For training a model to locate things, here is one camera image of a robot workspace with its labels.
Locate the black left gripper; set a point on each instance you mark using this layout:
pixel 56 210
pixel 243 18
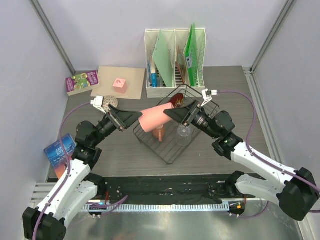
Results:
pixel 121 119

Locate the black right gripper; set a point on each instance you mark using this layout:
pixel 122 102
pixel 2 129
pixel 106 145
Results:
pixel 184 114

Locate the brown patterned ceramic bowl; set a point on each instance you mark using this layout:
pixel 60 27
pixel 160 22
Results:
pixel 111 101

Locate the pink plastic tumbler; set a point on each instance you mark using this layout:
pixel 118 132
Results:
pixel 155 117

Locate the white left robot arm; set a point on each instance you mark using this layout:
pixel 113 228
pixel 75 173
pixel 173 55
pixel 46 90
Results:
pixel 78 185

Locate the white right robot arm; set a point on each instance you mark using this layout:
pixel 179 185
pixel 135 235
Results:
pixel 294 191

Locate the red floral lacquer plate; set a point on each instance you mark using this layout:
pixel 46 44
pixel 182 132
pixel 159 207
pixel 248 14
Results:
pixel 177 100

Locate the pink ceramic mug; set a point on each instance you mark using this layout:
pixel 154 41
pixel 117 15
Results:
pixel 159 133

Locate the pink cube block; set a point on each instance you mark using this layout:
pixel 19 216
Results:
pixel 120 86

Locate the illustrated book in organizer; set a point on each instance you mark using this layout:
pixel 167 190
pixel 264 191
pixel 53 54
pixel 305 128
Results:
pixel 181 64

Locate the brown cardboard sheet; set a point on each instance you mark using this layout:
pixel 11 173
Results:
pixel 107 76

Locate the blue booklet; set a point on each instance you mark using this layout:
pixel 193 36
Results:
pixel 152 72

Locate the white file organizer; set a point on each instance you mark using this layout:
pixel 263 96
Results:
pixel 180 39

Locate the purple paperback book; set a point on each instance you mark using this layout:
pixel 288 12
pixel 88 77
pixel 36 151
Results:
pixel 81 83

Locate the light green folder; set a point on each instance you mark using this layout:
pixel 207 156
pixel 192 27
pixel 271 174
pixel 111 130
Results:
pixel 163 56

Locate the bright green mesh folder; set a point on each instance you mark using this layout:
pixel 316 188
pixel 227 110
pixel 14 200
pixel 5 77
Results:
pixel 191 58

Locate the blue Jane Eyre book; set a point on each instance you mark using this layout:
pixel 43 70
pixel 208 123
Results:
pixel 56 155

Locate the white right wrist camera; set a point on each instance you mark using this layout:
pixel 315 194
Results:
pixel 207 96

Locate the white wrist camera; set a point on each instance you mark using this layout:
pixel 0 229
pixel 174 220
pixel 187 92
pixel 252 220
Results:
pixel 207 96
pixel 101 103

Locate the black wire dish rack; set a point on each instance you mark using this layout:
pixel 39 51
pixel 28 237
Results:
pixel 168 150

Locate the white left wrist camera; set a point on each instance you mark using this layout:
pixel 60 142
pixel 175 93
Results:
pixel 101 103

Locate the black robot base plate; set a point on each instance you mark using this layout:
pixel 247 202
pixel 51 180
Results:
pixel 165 189

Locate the white slotted cable duct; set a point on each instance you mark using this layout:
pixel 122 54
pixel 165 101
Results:
pixel 135 208

